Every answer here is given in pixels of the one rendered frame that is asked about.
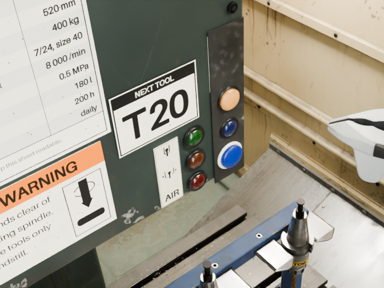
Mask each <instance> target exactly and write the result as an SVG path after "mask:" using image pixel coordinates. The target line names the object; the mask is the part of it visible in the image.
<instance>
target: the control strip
mask: <svg viewBox="0 0 384 288"><path fill-rule="evenodd" d="M207 40H208V53H209V76H210V101H211V124H212V136H213V160H214V183H217V182H219V181H221V180H222V179H224V178H226V177H227V176H229V175H231V174H232V173H234V172H236V171H237V170H239V169H241V168H243V167H244V17H240V18H237V19H235V20H233V21H231V22H229V23H226V24H224V25H222V26H220V27H217V28H215V29H213V30H210V31H208V32H207ZM230 89H236V90H238V91H239V101H238V103H237V105H236V107H235V108H233V109H231V110H229V111H225V110H224V109H222V108H221V99H222V97H223V95H224V93H225V92H227V91H228V90H230ZM231 121H236V123H237V129H236V131H235V132H234V133H233V134H232V135H231V136H229V137H226V136H224V134H223V130H224V128H225V126H226V125H227V124H228V123H229V122H231ZM196 130H200V131H201V132H202V135H203V136H202V139H201V141H200V143H201V142H202V140H203V138H204V135H205V131H204V129H203V128H202V127H201V126H193V127H192V128H190V129H189V130H188V131H187V132H186V134H185V136H184V139H183V144H184V146H185V147H186V148H188V149H193V148H195V147H197V146H198V145H199V144H200V143H199V144H197V145H196V146H189V144H188V138H189V136H190V134H191V133H192V132H194V131H196ZM231 145H239V146H240V147H241V148H242V156H241V159H240V160H239V162H238V163H237V164H236V165H235V166H233V167H231V168H228V169H227V168H225V167H223V166H222V165H221V157H222V154H223V153H224V151H225V150H226V149H227V148H228V147H230V146H231ZM198 153H202V154H203V155H204V160H203V162H202V164H201V165H200V166H199V167H198V168H200V167H201V166H202V165H203V163H204V161H205V159H206V153H205V151H204V150H202V149H195V150H193V151H192V152H191V153H190V154H189V155H188V157H187V158H186V163H185V165H186V168H187V169H188V170H190V171H194V170H196V169H198V168H195V169H193V168H191V167H190V161H191V159H192V157H193V156H194V155H196V154H198ZM200 174H203V175H204V176H205V182H204V184H205V183H206V180H207V174H206V172H205V171H203V170H199V171H196V172H195V173H193V174H192V175H191V177H190V178H189V180H188V183H187V187H188V189H189V190H190V191H197V190H199V189H201V188H202V187H203V186H204V184H203V185H202V186H201V187H200V188H198V189H193V188H192V186H191V184H192V181H193V180H194V178H195V177H196V176H198V175H200Z"/></svg>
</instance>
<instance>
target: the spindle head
mask: <svg viewBox="0 0 384 288"><path fill-rule="evenodd" d="M86 4H87V9H88V14H89V19H90V24H91V30H92V34H93V40H94V45H95V51H96V55H97V60H98V66H99V72H100V75H101V81H102V87H103V92H104V96H105V101H106V107H107V113H108V116H109V122H110V128H111V132H109V133H107V134H105V135H103V136H101V137H99V138H97V139H95V140H93V141H91V142H89V143H87V144H85V145H83V146H81V147H79V148H77V149H75V150H73V151H71V152H69V153H67V154H65V155H63V156H61V157H59V158H57V159H55V160H53V161H51V162H49V163H47V164H45V165H43V166H40V167H38V168H36V169H34V170H32V171H30V172H28V173H26V174H24V175H22V176H20V177H18V178H16V179H14V180H12V181H10V182H8V183H6V184H4V185H2V186H0V190H2V189H4V188H6V187H8V186H10V185H12V184H14V183H16V182H18V181H20V180H22V179H24V178H26V177H28V176H30V175H32V174H34V173H36V172H38V171H40V170H42V169H44V168H46V167H48V166H50V165H52V164H54V163H56V162H58V161H60V160H62V159H64V158H66V157H68V156H70V155H72V154H74V153H76V152H78V151H80V150H82V149H84V148H86V147H88V146H90V145H92V144H94V143H96V142H98V141H100V142H101V146H102V151H103V156H104V160H105V165H106V170H107V175H108V179H109V184H110V188H111V194H112V198H113V202H114V207H115V213H116V216H117V218H116V219H115V220H113V221H111V222H110V223H108V224H106V225H104V226H102V227H101V228H99V229H98V230H96V231H94V232H92V233H90V234H89V235H87V236H85V237H83V238H82V239H80V240H78V241H76V242H75V243H73V244H71V245H70V246H68V247H66V248H64V249H63V250H61V251H59V252H57V253H55V254H54V255H52V256H50V257H48V258H47V259H45V260H43V261H42V262H40V263H38V264H36V265H35V266H33V267H31V268H29V269H28V270H26V271H24V272H22V273H20V274H19V275H17V276H16V277H14V278H12V279H10V280H8V281H7V282H5V283H3V284H1V285H0V288H28V287H29V286H31V285H33V284H35V283H36V282H38V281H40V280H41V279H43V278H44V277H46V276H48V275H50V274H51V273H53V272H55V271H57V270H58V269H60V268H62V267H64V266H65V265H67V264H68V263H70V262H72V261H73V260H75V259H77V258H79V257H80V256H82V255H84V254H86V253H87V252H89V251H90V250H92V249H94V248H96V247H97V246H99V245H101V244H103V243H104V242H106V241H108V240H109V239H111V238H112V237H114V236H116V235H118V234H119V233H121V232H123V231H125V230H126V229H128V228H130V227H132V226H133V225H135V224H136V223H138V222H140V221H141V220H143V219H145V218H147V217H148V216H150V215H152V214H154V213H155V212H157V211H158V210H160V209H161V201H160V196H159V188H158V180H157V172H156V167H155V159H154V151H153V149H154V148H156V147H158V146H160V145H162V144H164V143H166V142H167V141H169V140H171V139H173V138H175V137H178V146H179V157H180V163H181V174H182V186H183V196H184V195H186V194H187V193H189V192H191V191H190V190H189V189H188V187H187V183H188V180H189V178H190V177H191V175H192V174H193V173H195V172H196V171H199V170H203V171H205V172H206V174H207V180H206V182H208V181H210V180H211V179H213V178H214V160H213V136H212V124H211V101H210V82H209V59H208V47H207V32H208V31H210V30H213V29H215V28H217V27H220V26H222V25H224V24H226V23H229V22H231V21H233V20H235V19H237V18H240V17H242V0H86ZM193 59H195V62H196V71H197V89H198V106H199V117H198V118H197V119H195V120H193V121H191V122H189V123H187V124H185V125H183V126H181V127H179V128H177V129H175V130H173V131H171V132H170V133H168V134H166V135H164V136H162V137H160V138H158V139H156V140H154V141H152V142H150V143H148V144H146V145H144V146H143V147H141V148H139V149H137V150H135V151H133V152H131V153H130V154H128V155H126V156H124V157H122V158H119V156H118V150H117V145H116V141H115V135H114V129H113V124H112V120H111V114H110V108H109V103H108V99H109V98H111V97H113V96H115V95H118V94H120V93H122V92H124V91H126V90H128V89H130V88H133V87H135V86H137V85H140V84H142V83H144V82H146V81H148V80H150V79H152V78H154V77H157V76H159V75H161V74H163V73H165V72H167V71H169V70H172V69H174V68H176V67H178V66H180V65H182V64H184V63H187V62H189V61H191V60H193ZM193 126H201V127H202V128H203V129H204V131H205V135H204V138H203V140H202V142H201V143H200V144H199V145H198V146H197V147H195V148H193V149H188V148H186V147H185V146H184V144H183V139H184V136H185V134H186V132H187V131H188V130H189V129H190V128H192V127H193ZM195 149H202V150H204V151H205V153H206V159H205V161H204V163H203V165H202V166H201V167H200V168H198V169H196V170H194V171H190V170H188V169H187V168H186V165H185V163H186V158H187V157H188V155H189V154H190V153H191V152H192V151H193V150H195Z"/></svg>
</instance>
